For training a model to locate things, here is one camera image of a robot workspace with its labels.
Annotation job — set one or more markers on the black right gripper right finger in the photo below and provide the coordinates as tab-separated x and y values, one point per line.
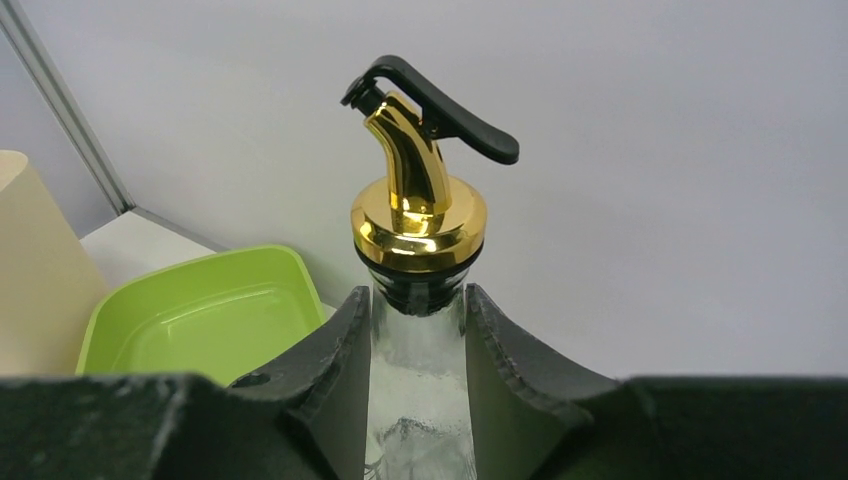
536	414

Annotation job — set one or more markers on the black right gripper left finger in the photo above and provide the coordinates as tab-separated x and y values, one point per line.
300	416

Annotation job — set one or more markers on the clear oil bottle gold spout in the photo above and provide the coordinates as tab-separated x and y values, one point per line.
418	230

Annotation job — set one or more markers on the green plastic tub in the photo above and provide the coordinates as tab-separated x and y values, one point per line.
221	315

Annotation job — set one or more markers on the beige plastic bin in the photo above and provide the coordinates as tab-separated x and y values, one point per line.
49	285

